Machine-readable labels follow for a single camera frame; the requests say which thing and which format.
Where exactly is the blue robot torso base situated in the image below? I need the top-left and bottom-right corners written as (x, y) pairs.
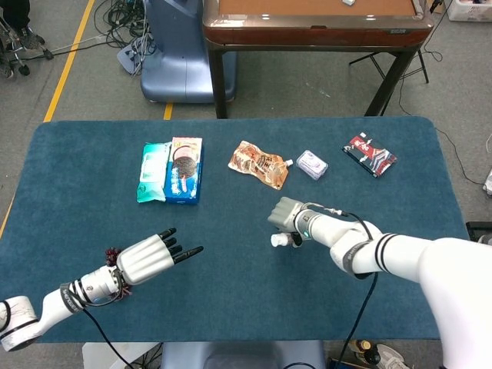
top-left (160, 341), bottom-right (327, 369)

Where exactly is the white toothpaste tube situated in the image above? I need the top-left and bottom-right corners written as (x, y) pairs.
top-left (270, 232), bottom-right (293, 249)

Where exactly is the white sneaker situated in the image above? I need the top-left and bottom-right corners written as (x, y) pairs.
top-left (376, 343), bottom-right (405, 369)

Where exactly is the black box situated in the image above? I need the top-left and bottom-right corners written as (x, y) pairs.
top-left (465, 221), bottom-right (492, 241)

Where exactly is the red black snack packet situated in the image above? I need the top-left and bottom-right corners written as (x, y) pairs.
top-left (341, 131), bottom-right (398, 178)

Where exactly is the blue felt table mat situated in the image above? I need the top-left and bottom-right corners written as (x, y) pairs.
top-left (0, 116), bottom-right (476, 344)

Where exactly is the dark red grape bunch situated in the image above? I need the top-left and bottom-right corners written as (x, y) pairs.
top-left (104, 248), bottom-right (134, 299)

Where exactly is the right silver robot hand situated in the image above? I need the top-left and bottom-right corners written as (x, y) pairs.
top-left (267, 197), bottom-right (308, 249)

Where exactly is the black tripod stand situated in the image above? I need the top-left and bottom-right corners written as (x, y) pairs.
top-left (348, 49), bottom-right (430, 85)

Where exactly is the green wet wipes pack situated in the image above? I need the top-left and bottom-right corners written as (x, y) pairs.
top-left (136, 141), bottom-right (173, 204)

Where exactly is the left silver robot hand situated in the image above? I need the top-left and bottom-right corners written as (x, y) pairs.
top-left (115, 228), bottom-right (204, 286)

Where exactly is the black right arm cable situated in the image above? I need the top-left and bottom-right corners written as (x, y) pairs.
top-left (326, 207), bottom-right (381, 369)

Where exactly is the blue cookie box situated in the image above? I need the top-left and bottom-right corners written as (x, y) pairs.
top-left (164, 137), bottom-right (204, 205)

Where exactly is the blue power strip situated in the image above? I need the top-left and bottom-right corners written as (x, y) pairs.
top-left (116, 40), bottom-right (155, 76)

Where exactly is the brown wooden table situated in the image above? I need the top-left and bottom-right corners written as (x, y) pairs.
top-left (202, 0), bottom-right (435, 119)

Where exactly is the blue machine base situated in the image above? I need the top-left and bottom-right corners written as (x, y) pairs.
top-left (140, 0), bottom-right (238, 104)

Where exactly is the small clear plastic box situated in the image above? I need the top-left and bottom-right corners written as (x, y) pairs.
top-left (296, 149), bottom-right (329, 181)

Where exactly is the white storage box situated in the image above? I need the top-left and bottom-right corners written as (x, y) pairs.
top-left (445, 0), bottom-right (492, 22)

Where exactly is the dark glass bottle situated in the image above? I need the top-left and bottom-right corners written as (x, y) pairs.
top-left (347, 338), bottom-right (381, 364)

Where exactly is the orange spout pouch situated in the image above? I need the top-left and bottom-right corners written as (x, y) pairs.
top-left (228, 140), bottom-right (294, 191)

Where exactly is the tangled black cable bundle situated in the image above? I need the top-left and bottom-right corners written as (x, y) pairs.
top-left (94, 0), bottom-right (157, 49)

